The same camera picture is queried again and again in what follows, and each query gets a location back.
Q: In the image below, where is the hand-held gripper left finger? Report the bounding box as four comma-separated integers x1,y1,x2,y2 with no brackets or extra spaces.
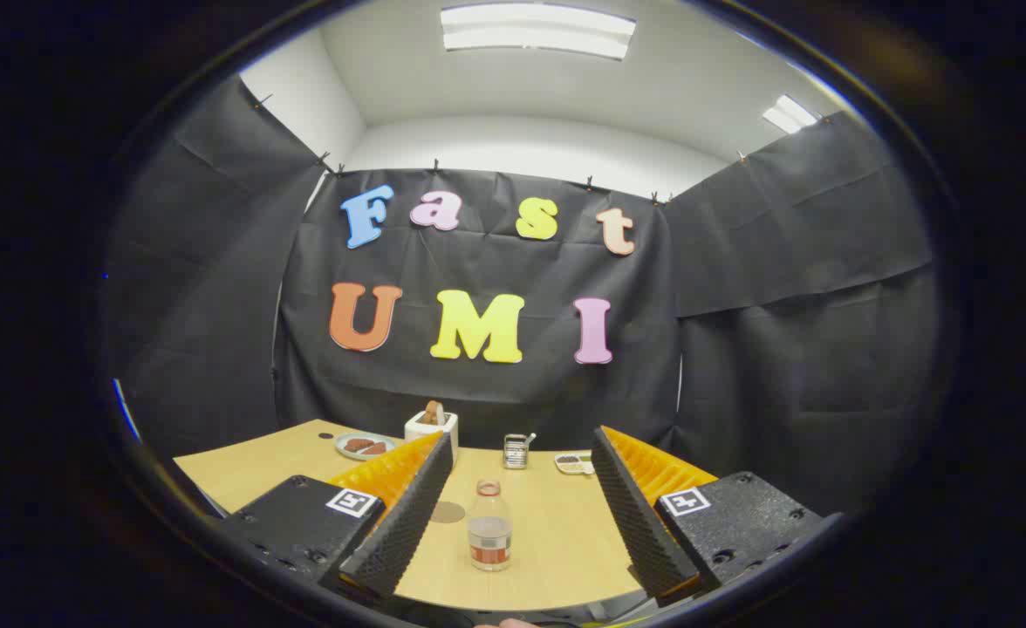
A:
221,430,457,603

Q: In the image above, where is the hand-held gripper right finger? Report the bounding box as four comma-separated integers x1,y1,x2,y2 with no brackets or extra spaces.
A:
590,426,828,603

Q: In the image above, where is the clear juice bottle red label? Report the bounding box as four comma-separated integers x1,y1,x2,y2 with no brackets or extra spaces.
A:
468,479,514,572

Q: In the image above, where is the pale green plate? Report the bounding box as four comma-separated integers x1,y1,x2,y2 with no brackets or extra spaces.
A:
334,433,397,461

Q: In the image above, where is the wooden table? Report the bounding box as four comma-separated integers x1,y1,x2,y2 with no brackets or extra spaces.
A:
173,419,723,611

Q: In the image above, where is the white toaster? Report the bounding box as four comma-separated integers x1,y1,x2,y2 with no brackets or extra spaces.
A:
404,410,460,459

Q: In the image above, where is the small ceiling light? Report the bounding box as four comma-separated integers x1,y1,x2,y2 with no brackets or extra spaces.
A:
762,94,819,134

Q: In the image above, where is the long ceiling light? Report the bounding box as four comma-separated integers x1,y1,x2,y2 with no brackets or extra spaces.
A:
440,3,637,61

